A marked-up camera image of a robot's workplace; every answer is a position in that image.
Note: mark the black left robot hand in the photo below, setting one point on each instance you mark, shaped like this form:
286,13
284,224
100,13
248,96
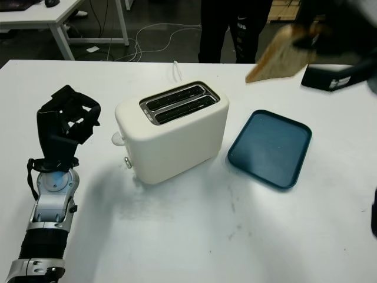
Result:
48,138

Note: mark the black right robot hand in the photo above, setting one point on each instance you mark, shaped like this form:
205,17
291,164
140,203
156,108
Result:
344,29

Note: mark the white toaster lever knob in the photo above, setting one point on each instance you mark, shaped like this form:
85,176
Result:
117,139

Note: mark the slice of brown bread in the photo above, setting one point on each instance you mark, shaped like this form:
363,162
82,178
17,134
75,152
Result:
279,59

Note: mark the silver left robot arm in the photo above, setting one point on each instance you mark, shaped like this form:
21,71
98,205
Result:
48,206

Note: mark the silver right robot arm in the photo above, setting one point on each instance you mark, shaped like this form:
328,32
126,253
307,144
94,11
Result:
374,212

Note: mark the silver toaster dial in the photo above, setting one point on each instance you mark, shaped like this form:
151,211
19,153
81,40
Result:
128,162

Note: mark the cream two-slot toaster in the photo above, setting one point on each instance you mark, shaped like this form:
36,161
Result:
176,141

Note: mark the dark blue plastic tray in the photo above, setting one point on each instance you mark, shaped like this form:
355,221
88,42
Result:
271,147

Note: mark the wooden crates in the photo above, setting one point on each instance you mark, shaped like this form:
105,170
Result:
282,10

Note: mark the white paper sheet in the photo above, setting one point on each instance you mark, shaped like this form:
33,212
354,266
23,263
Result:
92,49

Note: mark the white office desk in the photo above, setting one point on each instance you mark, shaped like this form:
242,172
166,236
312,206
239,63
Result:
38,13

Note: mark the white shoe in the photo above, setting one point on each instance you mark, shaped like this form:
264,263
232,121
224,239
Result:
81,13

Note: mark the person in black trousers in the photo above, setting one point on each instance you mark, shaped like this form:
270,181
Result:
212,35

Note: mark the black computer mouse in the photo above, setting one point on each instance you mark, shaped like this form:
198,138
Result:
52,2

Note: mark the black desk mat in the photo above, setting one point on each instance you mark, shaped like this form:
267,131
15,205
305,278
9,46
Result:
14,3

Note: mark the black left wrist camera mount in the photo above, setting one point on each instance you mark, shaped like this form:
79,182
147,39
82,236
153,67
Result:
64,140

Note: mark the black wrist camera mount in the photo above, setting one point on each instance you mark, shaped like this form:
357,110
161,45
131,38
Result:
64,140
321,76

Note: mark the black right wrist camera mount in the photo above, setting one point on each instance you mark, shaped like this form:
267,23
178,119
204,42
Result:
321,76

